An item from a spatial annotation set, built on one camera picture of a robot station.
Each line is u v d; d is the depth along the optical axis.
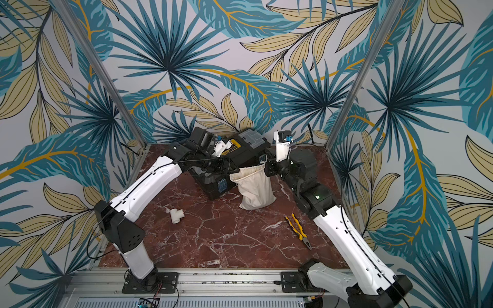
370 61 0.82
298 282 0.71
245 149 0.97
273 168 0.58
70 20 0.70
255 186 0.74
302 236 0.84
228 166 0.68
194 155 0.56
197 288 0.74
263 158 0.98
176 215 0.89
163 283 0.73
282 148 0.55
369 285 0.37
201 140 0.60
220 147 0.70
